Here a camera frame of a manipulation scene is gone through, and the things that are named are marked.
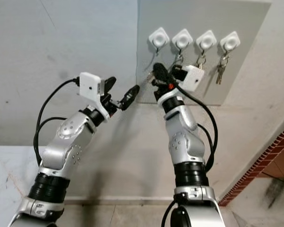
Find silver keys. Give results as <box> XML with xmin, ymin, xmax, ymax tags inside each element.
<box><xmin>171</xmin><ymin>50</ymin><xmax>184</xmax><ymax>64</ymax></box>
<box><xmin>195</xmin><ymin>50</ymin><xmax>207</xmax><ymax>67</ymax></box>
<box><xmin>215</xmin><ymin>51</ymin><xmax>231</xmax><ymax>85</ymax></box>
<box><xmin>146</xmin><ymin>70</ymin><xmax>157</xmax><ymax>83</ymax></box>

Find red brick edging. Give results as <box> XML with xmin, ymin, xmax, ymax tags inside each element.
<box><xmin>218</xmin><ymin>121</ymin><xmax>284</xmax><ymax>207</ymax></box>

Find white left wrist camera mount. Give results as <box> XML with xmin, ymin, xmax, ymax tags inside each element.
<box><xmin>79</xmin><ymin>72</ymin><xmax>112</xmax><ymax>119</ymax></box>

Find white square wall hook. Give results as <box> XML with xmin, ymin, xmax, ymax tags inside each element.
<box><xmin>149</xmin><ymin>27</ymin><xmax>170</xmax><ymax>49</ymax></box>
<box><xmin>196</xmin><ymin>30</ymin><xmax>218</xmax><ymax>52</ymax></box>
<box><xmin>172</xmin><ymin>28</ymin><xmax>194</xmax><ymax>50</ymax></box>
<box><xmin>220</xmin><ymin>31</ymin><xmax>241</xmax><ymax>52</ymax></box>

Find grey wall board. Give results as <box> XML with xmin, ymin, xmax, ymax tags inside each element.
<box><xmin>136</xmin><ymin>0</ymin><xmax>273</xmax><ymax>105</ymax></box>

